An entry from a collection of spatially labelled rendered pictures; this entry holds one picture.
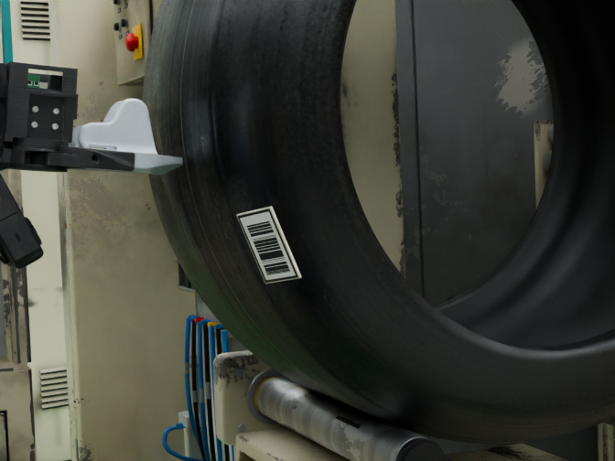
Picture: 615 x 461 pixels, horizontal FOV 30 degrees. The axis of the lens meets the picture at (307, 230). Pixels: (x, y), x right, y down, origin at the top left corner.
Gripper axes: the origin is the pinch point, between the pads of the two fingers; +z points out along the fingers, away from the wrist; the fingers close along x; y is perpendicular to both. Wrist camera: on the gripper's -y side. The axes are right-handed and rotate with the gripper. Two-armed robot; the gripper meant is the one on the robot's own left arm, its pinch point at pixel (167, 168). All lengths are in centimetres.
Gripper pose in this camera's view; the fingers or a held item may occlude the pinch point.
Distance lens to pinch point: 97.0
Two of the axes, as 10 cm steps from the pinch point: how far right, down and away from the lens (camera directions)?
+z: 9.2, 0.5, 3.8
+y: 0.6, -10.0, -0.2
